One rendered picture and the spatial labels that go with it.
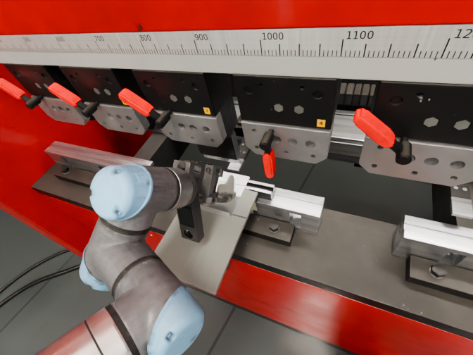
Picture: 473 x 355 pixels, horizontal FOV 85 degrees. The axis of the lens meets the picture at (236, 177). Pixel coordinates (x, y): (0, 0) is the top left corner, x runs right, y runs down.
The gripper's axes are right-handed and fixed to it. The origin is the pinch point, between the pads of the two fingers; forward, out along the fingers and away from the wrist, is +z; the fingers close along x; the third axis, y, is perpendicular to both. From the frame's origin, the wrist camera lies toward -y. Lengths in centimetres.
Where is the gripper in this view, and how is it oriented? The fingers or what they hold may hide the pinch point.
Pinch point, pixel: (221, 193)
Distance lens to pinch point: 66.4
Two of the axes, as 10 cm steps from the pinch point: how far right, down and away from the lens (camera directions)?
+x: -9.1, -1.9, 3.7
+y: 1.7, -9.8, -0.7
